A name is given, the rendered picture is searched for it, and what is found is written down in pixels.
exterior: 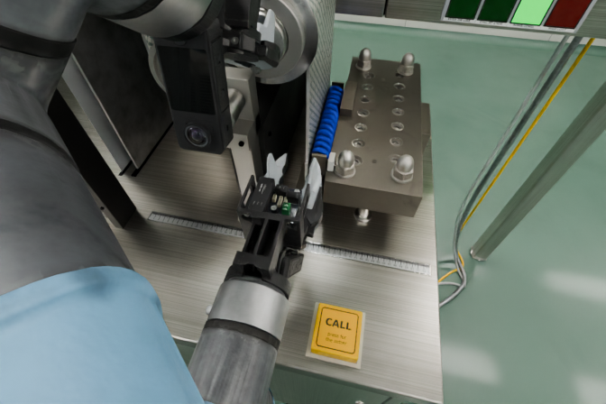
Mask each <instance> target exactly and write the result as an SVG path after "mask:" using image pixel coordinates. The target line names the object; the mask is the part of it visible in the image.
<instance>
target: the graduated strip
mask: <svg viewBox="0 0 606 404"><path fill-rule="evenodd" d="M147 220H149V221H154V222H159V223H164V224H168V225H176V226H181V227H186V228H190V229H195V230H199V231H204V232H209V233H213V234H222V235H227V236H232V237H236V238H241V239H244V235H243V229H242V228H240V227H234V226H230V225H221V224H217V223H212V222H207V221H202V220H197V219H193V218H188V217H183V216H174V215H170V214H165V213H161V212H155V211H152V212H151V214H150V215H149V217H148V219H147ZM306 242H307V247H306V248H305V249H303V250H301V251H305V252H310V253H318V254H323V255H327V256H332V257H336V258H341V259H346V260H350V261H355V262H363V263H369V264H373V265H378V266H382V267H387V268H392V269H396V270H401V271H409V272H414V273H418V274H423V275H427V276H431V266H430V264H426V263H422V262H413V261H408V260H403V259H399V258H394V257H390V256H384V255H379V254H375V253H370V252H361V251H356V250H352V249H347V248H343V247H338V246H333V245H328V244H323V243H315V242H310V241H306Z"/></svg>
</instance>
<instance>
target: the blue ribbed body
mask: <svg viewBox="0 0 606 404"><path fill-rule="evenodd" d="M343 94H344V90H343V89H341V88H340V87H339V86H331V87H330V88H329V89H328V93H327V98H326V102H325V106H324V111H323V112H322V116H321V121H320V122H319V126H318V128H317V129H318V131H317V137H316V138H315V142H314V144H313V149H312V151H311V153H320V154H325V155H327V156H326V158H327V159H328V158H329V154H330V152H331V149H332V146H333V141H334V137H335V130H336V127H337V121H338V118H339V113H340V106H341V103H342V98H343Z"/></svg>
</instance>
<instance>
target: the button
mask: <svg viewBox="0 0 606 404"><path fill-rule="evenodd" d="M362 321H363V312H361V311H357V310H352V309H348V308H340V307H337V306H332V305H327V304H324V303H319V304H318V310H317V318H316V323H315V328H314V334H313V338H312V343H311V349H310V351H311V353H313V354H320V355H324V356H327V357H331V358H336V359H339V360H343V361H347V362H350V363H356V362H357V360H358V358H359V349H360V340H361V331H362Z"/></svg>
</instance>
